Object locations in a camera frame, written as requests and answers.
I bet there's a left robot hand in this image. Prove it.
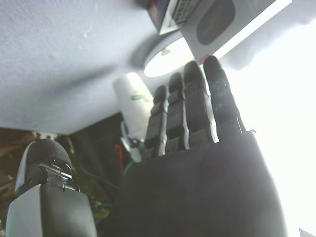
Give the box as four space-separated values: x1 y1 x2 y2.
4 55 289 237

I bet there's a white lidded paper cup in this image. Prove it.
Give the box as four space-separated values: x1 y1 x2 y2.
113 72 155 138

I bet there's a small dark rectangular box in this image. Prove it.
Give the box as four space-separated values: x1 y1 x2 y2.
181 0 293 62

